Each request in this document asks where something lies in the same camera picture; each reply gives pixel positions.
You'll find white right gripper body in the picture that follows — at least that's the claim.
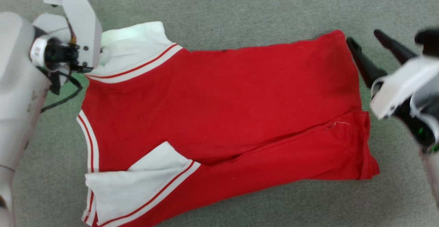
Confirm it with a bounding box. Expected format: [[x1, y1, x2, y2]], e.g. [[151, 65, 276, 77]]
[[370, 57, 439, 120]]

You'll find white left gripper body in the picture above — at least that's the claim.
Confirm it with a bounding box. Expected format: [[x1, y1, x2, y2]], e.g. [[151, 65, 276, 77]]
[[30, 0, 103, 73]]

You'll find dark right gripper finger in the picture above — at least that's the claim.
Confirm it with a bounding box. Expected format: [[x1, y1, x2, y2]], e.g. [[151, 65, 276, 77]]
[[346, 37, 388, 89], [373, 29, 418, 65]]

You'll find red and white basketball jersey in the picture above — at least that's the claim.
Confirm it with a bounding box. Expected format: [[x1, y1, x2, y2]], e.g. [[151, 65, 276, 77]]
[[76, 21, 380, 227]]

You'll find thin black cable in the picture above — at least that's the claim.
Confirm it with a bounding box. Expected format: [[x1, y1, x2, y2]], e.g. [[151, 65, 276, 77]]
[[40, 70, 84, 114]]

